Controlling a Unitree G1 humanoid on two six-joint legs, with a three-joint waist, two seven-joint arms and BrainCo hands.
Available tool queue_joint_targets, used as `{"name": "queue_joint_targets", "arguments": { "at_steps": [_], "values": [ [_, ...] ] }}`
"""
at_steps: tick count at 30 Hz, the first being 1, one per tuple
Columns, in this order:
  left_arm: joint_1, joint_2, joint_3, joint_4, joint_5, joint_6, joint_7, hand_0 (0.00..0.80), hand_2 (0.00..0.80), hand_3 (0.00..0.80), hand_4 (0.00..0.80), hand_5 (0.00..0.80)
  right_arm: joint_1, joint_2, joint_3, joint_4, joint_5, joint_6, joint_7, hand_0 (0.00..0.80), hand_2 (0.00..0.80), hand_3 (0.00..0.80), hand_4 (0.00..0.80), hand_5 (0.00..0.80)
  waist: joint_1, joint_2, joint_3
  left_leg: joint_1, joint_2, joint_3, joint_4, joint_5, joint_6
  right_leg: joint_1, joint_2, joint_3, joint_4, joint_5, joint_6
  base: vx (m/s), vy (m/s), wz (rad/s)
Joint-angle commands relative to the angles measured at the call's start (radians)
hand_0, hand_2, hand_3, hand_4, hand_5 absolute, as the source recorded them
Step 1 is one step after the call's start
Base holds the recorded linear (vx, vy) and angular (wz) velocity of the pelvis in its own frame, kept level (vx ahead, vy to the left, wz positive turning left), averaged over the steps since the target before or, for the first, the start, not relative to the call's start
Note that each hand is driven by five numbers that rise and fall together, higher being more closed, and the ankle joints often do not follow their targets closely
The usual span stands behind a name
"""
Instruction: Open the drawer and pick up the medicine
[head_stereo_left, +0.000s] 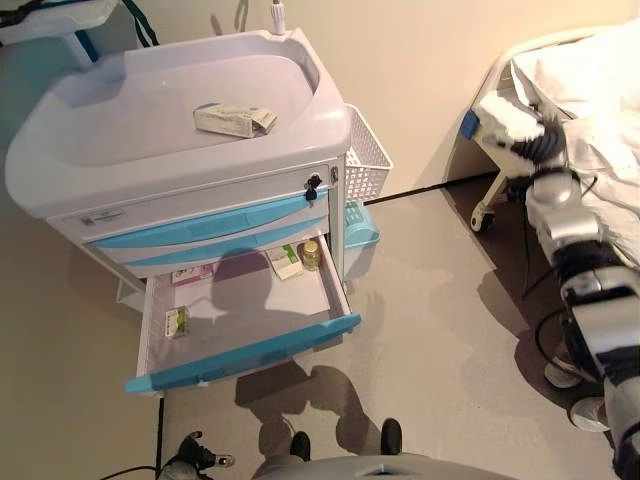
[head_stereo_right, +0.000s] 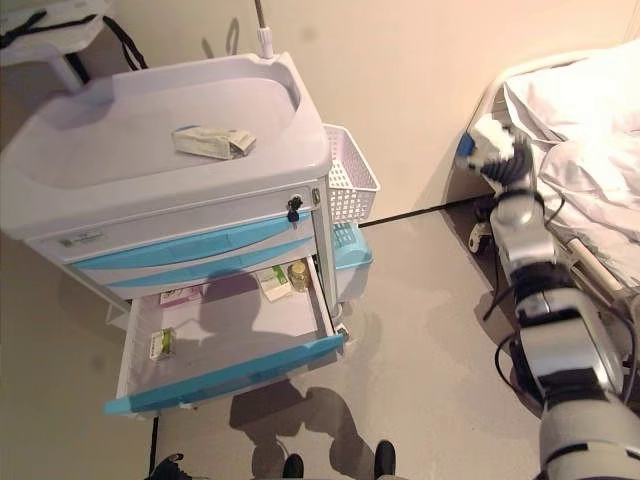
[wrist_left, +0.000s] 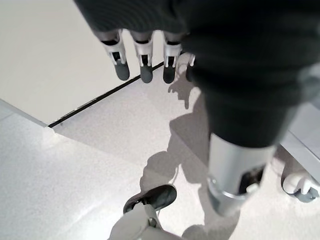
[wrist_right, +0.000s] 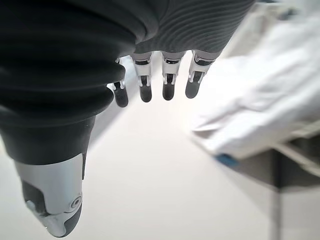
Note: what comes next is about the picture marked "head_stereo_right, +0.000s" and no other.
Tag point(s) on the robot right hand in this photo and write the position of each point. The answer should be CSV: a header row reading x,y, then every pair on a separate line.
x,y
510,165

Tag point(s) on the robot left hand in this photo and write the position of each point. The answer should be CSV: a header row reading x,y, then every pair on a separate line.
x,y
167,467

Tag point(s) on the blue-fronted cart drawer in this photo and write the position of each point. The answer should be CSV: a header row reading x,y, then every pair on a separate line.
x,y
225,370

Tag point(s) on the blue and white medicine box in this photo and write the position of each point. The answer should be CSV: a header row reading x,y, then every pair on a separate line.
x,y
210,142

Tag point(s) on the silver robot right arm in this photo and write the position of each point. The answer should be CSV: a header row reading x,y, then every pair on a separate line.
x,y
525,245

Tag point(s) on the small green white medicine box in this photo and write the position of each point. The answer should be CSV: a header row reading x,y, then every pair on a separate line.
x,y
162,344

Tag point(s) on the pink and white medicine box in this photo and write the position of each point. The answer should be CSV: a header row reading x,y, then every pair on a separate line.
x,y
180,296

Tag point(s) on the tall green white medicine box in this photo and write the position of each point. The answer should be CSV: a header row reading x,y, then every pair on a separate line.
x,y
275,284

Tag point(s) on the yellow medicine bottle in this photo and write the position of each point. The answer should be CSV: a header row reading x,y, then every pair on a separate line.
x,y
298,276

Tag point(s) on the blue bed corner bumper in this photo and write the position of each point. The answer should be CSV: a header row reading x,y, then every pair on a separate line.
x,y
466,145

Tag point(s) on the white blanket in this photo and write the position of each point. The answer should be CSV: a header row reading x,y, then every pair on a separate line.
x,y
590,125

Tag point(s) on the white hospital bed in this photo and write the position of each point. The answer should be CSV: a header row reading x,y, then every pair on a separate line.
x,y
600,270

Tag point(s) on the white lattice basket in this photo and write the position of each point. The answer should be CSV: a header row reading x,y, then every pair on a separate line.
x,y
350,185

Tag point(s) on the light blue waste bin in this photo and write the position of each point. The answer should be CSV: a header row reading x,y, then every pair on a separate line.
x,y
352,260

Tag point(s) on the silver robot right leg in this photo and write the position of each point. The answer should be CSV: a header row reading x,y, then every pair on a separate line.
x,y
385,460

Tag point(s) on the black keys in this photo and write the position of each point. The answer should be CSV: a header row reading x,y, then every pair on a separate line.
x,y
294,207

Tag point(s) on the metal IV pole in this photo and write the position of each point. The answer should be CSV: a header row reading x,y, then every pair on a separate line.
x,y
264,35

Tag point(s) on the white and blue medical cart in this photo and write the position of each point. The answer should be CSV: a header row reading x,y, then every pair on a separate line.
x,y
100,150

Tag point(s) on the white overbed table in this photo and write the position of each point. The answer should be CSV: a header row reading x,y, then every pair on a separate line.
x,y
50,45

